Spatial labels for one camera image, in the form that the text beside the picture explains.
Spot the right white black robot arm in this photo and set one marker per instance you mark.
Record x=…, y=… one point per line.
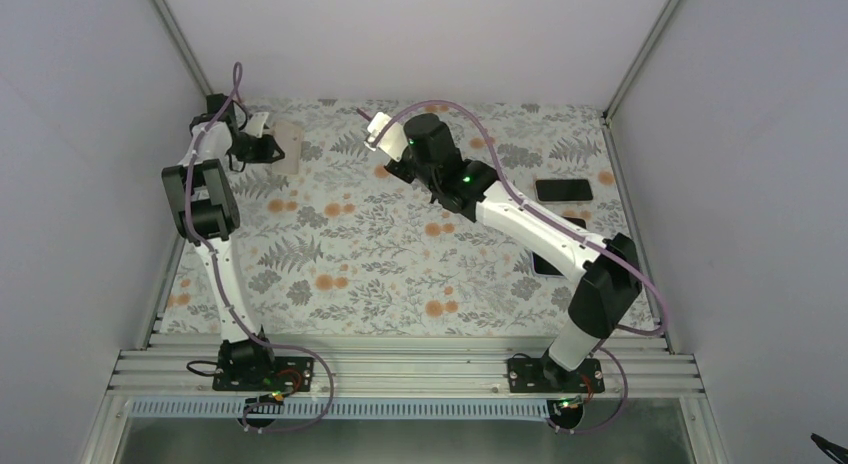
x=424, y=150

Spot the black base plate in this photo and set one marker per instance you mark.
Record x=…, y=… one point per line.
x=528, y=375
x=286, y=374

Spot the grey slotted cable duct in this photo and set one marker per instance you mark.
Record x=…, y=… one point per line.
x=349, y=408

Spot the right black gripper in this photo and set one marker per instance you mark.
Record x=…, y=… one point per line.
x=389, y=166

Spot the floral patterned table mat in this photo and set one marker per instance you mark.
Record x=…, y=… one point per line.
x=342, y=183

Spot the aluminium corner post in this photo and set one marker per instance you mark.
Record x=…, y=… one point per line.
x=182, y=46
x=645, y=51

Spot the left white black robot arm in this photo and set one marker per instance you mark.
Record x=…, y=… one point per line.
x=224, y=139

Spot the cased black phone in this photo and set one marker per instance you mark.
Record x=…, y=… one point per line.
x=563, y=190
x=577, y=223
x=542, y=267

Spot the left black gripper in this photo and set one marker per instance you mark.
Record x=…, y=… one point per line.
x=265, y=155

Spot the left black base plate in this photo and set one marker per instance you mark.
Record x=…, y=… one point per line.
x=286, y=374

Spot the left aluminium corner post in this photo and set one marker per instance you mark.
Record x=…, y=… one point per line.
x=182, y=46

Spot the black object bottom corner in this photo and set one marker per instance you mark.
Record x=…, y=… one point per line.
x=835, y=452

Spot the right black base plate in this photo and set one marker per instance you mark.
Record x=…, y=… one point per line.
x=528, y=375

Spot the right aluminium corner post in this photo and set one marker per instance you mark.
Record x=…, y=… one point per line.
x=645, y=51

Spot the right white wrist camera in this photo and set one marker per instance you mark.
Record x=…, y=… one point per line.
x=390, y=139

